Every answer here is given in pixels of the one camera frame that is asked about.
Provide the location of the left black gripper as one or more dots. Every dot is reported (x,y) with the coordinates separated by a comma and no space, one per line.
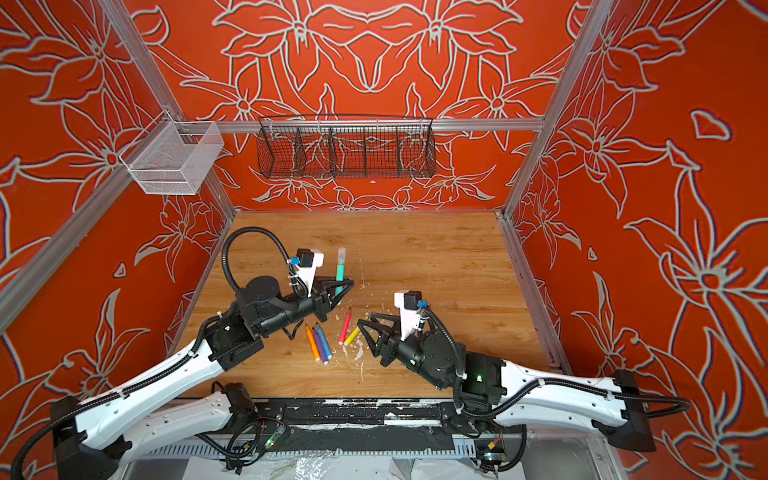
(327,300)

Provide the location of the green marker pen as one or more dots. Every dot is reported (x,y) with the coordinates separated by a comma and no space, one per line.
(341,261)

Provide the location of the pink marker pen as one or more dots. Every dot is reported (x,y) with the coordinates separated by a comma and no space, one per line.
(345,326)

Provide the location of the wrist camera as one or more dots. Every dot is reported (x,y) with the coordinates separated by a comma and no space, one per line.
(409,303)
(302,270)

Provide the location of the black wire mesh basket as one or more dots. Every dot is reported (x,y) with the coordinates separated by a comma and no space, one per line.
(357,147)

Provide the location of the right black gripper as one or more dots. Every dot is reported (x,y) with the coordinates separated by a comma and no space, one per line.
(388,346)

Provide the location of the white slotted cable duct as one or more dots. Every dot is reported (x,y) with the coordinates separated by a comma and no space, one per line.
(462,448)

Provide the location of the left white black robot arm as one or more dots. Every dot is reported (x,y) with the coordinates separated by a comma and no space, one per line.
(93,438)

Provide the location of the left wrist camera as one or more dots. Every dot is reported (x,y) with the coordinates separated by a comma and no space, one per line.
(302,270)

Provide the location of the purple marker pen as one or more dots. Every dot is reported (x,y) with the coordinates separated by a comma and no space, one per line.
(321,350)

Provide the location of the right base cable connector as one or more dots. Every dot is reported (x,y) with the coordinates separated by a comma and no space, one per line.
(495,459)

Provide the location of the white wire mesh basket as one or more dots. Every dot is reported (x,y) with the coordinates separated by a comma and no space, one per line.
(172,157)

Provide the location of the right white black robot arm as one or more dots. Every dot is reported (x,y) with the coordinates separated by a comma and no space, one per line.
(491,390)

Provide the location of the yellow marker pen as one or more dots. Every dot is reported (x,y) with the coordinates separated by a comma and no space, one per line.
(352,336)

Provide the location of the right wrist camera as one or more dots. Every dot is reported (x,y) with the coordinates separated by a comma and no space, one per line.
(409,303)

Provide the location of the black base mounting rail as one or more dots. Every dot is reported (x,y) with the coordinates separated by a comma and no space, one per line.
(348,413)

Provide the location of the orange marker pen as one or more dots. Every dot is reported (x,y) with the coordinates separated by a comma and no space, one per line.
(313,343)

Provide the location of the blue marker pen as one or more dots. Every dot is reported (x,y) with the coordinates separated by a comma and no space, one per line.
(324,341)

